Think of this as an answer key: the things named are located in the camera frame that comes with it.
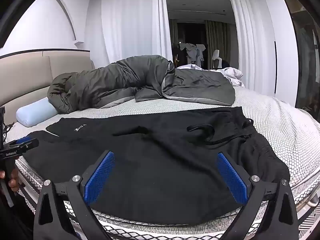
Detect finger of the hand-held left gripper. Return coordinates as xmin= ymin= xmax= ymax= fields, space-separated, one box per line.
xmin=10 ymin=136 xmax=40 ymax=155

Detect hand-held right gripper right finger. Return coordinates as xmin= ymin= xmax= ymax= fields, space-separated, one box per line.
xmin=216 ymin=152 xmax=299 ymax=240

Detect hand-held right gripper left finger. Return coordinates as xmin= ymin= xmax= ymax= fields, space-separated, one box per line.
xmin=33 ymin=151 xmax=118 ymax=240

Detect black pants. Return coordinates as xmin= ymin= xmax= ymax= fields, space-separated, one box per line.
xmin=21 ymin=106 xmax=290 ymax=225

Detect person's left hand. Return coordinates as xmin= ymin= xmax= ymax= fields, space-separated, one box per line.
xmin=0 ymin=167 xmax=20 ymax=193

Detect light blue pillow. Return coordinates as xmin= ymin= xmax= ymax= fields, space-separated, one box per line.
xmin=16 ymin=97 xmax=59 ymax=127

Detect beige padded headboard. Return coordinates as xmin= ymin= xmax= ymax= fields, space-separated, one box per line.
xmin=0 ymin=49 xmax=95 ymax=130

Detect grey duvet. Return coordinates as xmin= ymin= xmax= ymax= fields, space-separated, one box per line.
xmin=47 ymin=54 xmax=235 ymax=114

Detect crumpled white sheet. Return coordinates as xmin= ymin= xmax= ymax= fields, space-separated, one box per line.
xmin=176 ymin=64 xmax=245 ymax=88

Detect white chair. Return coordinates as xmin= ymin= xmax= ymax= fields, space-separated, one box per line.
xmin=212 ymin=49 xmax=222 ymax=68

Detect clothes hanging on rack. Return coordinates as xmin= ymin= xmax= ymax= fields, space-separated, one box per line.
xmin=176 ymin=42 xmax=207 ymax=67

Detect white wardrobe door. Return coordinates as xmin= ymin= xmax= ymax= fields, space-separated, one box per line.
xmin=260 ymin=0 xmax=298 ymax=105

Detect dark olive curtain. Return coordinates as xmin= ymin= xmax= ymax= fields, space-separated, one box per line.
xmin=205 ymin=20 xmax=232 ymax=68

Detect white sheer curtain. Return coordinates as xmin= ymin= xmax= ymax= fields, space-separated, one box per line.
xmin=85 ymin=0 xmax=173 ymax=70
xmin=225 ymin=0 xmax=275 ymax=90

